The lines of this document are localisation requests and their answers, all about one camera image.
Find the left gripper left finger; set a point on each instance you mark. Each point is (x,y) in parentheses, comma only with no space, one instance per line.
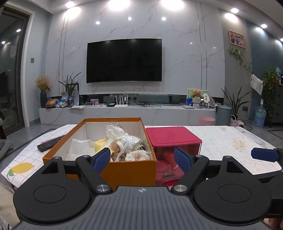
(58,192)

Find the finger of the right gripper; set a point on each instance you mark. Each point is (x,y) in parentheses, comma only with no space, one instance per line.
(269,155)

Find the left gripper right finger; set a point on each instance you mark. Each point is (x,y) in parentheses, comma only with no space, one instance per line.
(224,191)

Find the yellow packaged sachet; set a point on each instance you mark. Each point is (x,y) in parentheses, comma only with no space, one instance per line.
(99,145)

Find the clear plastic bundle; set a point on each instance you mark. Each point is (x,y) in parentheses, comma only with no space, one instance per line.
(130,142)

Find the pink white knitted yarn toy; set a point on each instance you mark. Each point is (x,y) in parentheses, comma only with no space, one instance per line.
(137,155)

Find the blue water jug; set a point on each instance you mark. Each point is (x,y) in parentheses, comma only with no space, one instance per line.
(259,116)

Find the black remote control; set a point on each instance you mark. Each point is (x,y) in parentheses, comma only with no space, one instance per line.
(49,144)

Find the pink small heater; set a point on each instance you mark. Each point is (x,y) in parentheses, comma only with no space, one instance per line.
(234,122)

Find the potted floor plant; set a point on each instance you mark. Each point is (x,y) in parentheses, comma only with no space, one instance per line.
(234,101)

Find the grey lidded trash can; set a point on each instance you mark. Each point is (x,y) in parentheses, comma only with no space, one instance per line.
(223,115)

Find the dark cabinet with plants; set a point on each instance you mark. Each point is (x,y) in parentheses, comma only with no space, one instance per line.
(272,95)

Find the pink waste bin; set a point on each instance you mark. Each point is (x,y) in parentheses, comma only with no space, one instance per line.
(206,121)

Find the hanging white cloth bag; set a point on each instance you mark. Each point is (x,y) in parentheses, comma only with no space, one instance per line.
(256,84)

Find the orange cardboard box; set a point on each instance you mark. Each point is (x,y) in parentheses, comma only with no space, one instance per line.
(139,173)

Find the small teddy bear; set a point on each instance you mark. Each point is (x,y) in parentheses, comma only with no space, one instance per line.
(196,99)

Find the white marble tv console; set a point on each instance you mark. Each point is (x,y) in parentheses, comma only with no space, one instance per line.
(151,116)

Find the white wifi router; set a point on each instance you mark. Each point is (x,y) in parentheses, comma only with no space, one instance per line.
(121,101)

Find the green plant in glass vase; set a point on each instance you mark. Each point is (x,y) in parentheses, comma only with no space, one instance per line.
(70,84)

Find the dried flowers in dark vase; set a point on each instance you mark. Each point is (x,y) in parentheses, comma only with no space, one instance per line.
(42,82)

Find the trailing wall vine plant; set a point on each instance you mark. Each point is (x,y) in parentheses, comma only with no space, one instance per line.
(239,56)

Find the framed wall picture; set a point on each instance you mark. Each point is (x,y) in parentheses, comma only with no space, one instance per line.
(237,39)

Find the wall-mounted black television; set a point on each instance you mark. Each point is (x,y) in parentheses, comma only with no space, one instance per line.
(135,59)

